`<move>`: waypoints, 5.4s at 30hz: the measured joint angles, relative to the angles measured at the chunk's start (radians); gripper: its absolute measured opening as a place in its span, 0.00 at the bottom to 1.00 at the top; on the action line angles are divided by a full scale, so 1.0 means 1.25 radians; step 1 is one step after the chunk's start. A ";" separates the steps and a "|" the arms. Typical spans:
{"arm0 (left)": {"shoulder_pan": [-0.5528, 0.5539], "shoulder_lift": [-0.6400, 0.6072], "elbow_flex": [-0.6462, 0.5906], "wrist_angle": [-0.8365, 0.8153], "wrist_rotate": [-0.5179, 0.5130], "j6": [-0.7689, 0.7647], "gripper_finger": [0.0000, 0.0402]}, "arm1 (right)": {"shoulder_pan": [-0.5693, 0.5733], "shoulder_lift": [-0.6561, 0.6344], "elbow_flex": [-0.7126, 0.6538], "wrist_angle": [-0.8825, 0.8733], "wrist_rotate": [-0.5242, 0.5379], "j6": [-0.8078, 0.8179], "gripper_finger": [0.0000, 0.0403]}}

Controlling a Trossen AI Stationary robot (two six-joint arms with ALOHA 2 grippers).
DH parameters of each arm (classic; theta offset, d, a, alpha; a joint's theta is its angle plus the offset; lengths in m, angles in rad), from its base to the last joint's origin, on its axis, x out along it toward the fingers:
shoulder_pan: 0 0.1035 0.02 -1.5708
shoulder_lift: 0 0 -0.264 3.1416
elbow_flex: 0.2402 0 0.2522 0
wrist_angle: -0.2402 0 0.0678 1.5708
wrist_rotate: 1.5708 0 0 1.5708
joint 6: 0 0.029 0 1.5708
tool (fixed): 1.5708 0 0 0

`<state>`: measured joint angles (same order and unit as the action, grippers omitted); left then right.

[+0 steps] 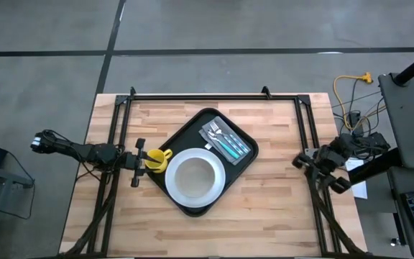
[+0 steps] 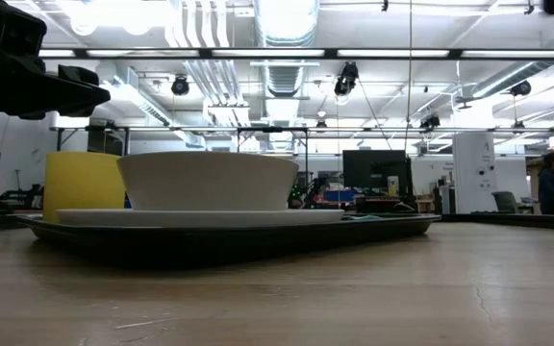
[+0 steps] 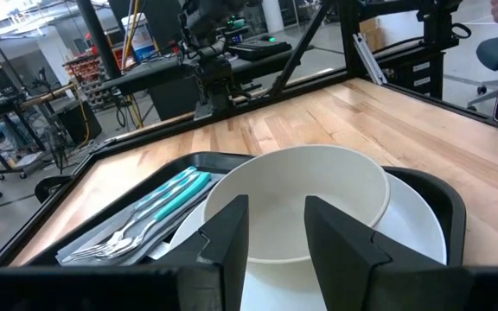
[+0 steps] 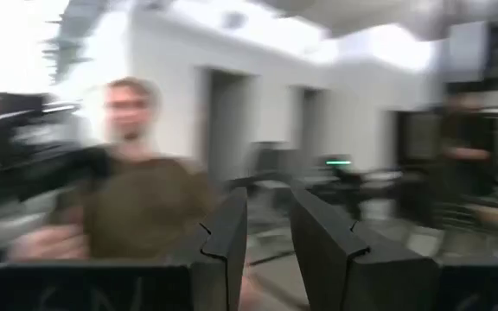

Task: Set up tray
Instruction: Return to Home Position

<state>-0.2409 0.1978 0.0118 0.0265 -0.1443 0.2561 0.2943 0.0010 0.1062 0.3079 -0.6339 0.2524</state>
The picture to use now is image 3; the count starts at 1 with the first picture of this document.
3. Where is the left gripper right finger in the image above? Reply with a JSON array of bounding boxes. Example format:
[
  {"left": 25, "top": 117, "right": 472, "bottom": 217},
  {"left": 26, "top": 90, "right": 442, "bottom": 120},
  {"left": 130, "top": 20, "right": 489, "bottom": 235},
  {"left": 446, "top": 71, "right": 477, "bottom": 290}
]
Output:
[{"left": 303, "top": 194, "right": 470, "bottom": 311}]

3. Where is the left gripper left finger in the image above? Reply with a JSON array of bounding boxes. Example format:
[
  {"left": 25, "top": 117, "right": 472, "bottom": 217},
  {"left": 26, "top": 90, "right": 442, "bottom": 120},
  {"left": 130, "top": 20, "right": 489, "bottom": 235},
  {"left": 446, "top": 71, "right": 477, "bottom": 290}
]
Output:
[{"left": 147, "top": 194, "right": 251, "bottom": 311}]

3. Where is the white round plate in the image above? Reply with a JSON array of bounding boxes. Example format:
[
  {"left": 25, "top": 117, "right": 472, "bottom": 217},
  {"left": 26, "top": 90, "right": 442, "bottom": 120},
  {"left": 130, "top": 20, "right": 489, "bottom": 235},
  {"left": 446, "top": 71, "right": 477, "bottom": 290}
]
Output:
[{"left": 169, "top": 172, "right": 448, "bottom": 311}]

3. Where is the beige bowl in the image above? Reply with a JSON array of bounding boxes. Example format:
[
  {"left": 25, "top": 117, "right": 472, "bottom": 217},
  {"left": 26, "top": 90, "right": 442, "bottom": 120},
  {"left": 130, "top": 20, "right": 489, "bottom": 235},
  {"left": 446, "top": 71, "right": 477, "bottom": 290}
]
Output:
[{"left": 202, "top": 144, "right": 392, "bottom": 265}]

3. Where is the fork with striped handle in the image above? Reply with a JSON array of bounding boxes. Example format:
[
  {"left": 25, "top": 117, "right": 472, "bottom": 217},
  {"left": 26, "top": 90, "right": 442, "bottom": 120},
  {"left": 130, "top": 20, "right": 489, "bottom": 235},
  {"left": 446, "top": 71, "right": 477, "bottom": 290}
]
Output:
[{"left": 62, "top": 171, "right": 201, "bottom": 263}]

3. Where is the black plastic serving tray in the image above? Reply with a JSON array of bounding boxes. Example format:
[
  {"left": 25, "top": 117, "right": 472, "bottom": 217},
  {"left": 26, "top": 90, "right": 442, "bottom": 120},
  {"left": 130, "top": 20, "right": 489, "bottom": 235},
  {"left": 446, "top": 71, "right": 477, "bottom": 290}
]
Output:
[{"left": 28, "top": 150, "right": 468, "bottom": 268}]

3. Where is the black desk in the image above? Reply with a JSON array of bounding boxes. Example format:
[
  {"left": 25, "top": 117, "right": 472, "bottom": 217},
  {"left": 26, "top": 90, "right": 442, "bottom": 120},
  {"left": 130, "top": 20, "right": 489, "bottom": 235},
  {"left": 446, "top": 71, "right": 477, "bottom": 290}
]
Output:
[
  {"left": 231, "top": 42, "right": 316, "bottom": 86},
  {"left": 99, "top": 54, "right": 202, "bottom": 95}
]

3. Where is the black drawer cabinet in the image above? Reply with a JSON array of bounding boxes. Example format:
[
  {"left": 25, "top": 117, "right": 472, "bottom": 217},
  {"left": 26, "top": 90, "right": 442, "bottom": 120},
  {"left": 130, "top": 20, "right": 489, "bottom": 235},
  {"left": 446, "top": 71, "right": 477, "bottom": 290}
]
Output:
[{"left": 378, "top": 41, "right": 445, "bottom": 99}]

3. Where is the silver aluminium extrusion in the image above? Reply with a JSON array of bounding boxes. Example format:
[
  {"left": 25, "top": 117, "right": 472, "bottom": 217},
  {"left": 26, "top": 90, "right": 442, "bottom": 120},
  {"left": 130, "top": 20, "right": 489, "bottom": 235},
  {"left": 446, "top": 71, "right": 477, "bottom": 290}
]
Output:
[{"left": 352, "top": 33, "right": 388, "bottom": 86}]

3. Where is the red parts shelf rack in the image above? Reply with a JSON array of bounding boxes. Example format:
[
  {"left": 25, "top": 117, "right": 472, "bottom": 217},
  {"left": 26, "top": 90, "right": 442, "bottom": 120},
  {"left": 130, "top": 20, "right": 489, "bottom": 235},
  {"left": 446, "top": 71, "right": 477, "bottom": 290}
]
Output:
[{"left": 61, "top": 54, "right": 103, "bottom": 109}]

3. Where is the black pole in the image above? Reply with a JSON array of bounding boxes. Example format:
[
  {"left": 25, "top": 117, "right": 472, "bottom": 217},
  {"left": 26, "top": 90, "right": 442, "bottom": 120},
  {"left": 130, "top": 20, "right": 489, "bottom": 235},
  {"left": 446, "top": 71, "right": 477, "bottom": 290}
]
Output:
[{"left": 74, "top": 0, "right": 123, "bottom": 79}]

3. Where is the yellow extension cable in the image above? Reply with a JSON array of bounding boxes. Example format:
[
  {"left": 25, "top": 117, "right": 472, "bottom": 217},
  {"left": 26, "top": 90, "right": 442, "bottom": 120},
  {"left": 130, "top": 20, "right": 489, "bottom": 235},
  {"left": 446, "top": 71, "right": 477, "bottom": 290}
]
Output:
[{"left": 125, "top": 92, "right": 145, "bottom": 130}]

